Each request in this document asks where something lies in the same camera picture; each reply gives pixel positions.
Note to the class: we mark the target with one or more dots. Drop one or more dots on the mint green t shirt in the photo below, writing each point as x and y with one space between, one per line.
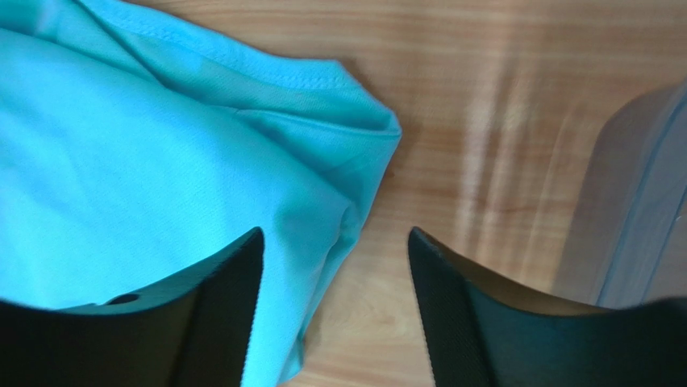
135 144

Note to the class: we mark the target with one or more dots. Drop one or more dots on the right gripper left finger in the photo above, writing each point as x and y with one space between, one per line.
191 328

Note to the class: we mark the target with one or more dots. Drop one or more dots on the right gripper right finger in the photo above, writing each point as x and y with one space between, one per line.
484 329

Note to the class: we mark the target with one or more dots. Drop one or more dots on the clear plastic bin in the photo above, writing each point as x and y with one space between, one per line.
632 195

